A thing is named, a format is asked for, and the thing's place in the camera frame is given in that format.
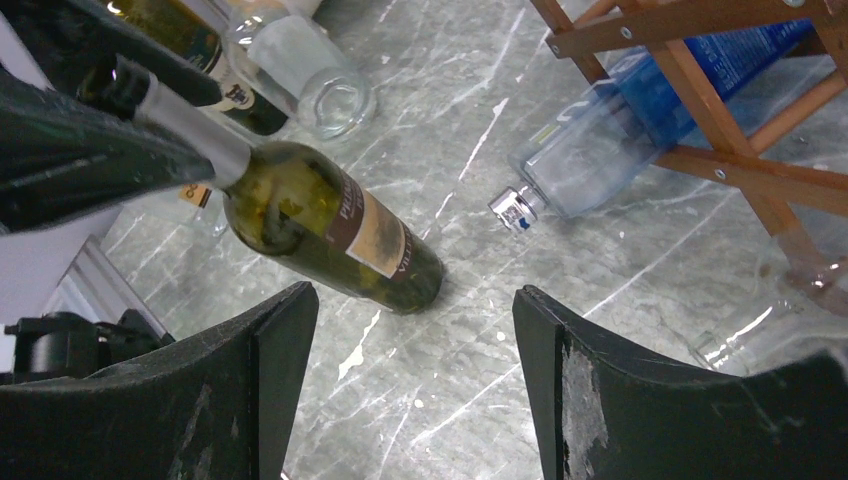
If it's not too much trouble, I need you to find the clear glass bottle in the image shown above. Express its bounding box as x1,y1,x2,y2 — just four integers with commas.
688,244,847,376

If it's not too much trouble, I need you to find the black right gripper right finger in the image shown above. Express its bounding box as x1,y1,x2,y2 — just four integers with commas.
512,285,847,479

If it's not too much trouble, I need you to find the brown wooden wine rack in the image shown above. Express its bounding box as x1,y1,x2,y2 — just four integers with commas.
533,0,847,267

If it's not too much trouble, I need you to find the green wine bottle brown label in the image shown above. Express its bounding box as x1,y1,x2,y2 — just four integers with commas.
78,52,446,316

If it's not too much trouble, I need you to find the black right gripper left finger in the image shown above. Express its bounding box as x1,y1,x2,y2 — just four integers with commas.
1,282,319,479

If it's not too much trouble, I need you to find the aluminium table edge rail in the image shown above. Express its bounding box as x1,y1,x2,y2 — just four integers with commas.
41,235,174,345

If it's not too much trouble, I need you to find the small dark bottle gold cap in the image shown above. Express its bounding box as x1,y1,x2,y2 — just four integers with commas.
127,184,228,238

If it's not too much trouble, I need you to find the dark bottle cream label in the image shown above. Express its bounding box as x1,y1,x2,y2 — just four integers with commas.
102,0,288,137

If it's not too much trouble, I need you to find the clear bottle silver cap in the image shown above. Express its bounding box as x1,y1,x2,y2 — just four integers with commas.
224,1,377,140

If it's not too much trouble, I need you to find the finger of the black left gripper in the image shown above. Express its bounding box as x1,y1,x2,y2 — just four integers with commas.
1,66,214,234
19,1,222,107

